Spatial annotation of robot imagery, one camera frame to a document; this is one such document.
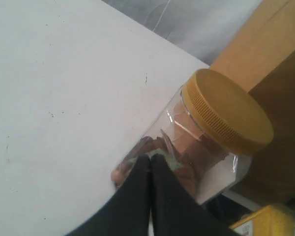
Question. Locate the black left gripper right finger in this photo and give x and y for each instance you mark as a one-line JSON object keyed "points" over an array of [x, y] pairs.
{"points": [[174, 211]]}

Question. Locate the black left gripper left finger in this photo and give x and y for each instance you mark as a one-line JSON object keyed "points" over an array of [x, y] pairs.
{"points": [[127, 212]]}

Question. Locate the clear jar yellow lid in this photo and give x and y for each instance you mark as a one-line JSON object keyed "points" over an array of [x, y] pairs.
{"points": [[208, 133]]}

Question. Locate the yellow grain package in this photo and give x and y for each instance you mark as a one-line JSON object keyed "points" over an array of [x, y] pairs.
{"points": [[271, 220]]}

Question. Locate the brown paper bag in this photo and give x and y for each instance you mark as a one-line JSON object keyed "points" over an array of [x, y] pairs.
{"points": [[261, 59]]}

